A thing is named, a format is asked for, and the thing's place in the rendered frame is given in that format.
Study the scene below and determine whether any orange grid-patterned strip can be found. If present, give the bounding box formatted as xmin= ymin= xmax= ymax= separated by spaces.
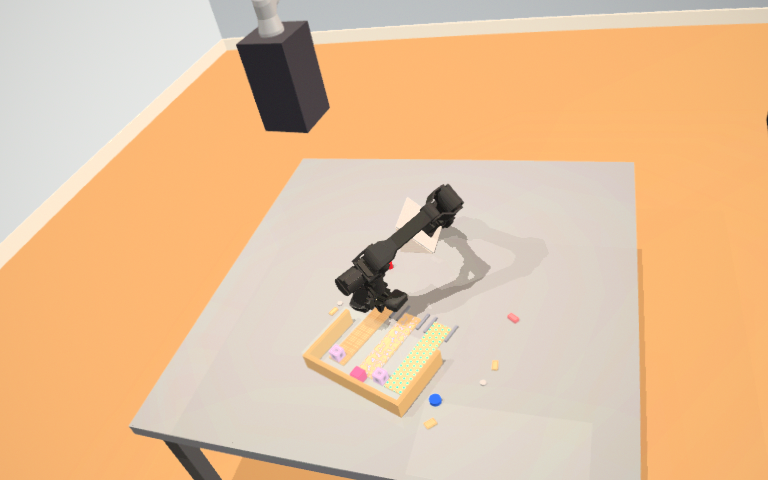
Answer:
xmin=368 ymin=307 xmax=393 ymax=323

